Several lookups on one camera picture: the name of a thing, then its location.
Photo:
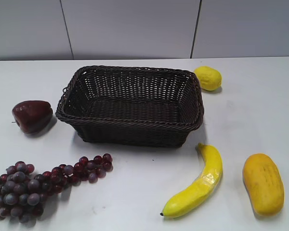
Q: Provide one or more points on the red apple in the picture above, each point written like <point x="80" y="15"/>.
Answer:
<point x="32" y="116"/>

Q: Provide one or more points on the purple grape bunch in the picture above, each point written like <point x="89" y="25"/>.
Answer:
<point x="23" y="195"/>

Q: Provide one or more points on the dark brown wicker basket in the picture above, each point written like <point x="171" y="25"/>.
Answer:
<point x="141" y="106"/>

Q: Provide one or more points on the yellow banana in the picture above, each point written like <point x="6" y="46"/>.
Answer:
<point x="201" y="189"/>

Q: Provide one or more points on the yellow lemon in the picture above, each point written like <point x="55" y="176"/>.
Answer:
<point x="209" y="78"/>

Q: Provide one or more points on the orange yellow mango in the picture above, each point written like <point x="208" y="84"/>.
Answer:
<point x="264" y="185"/>

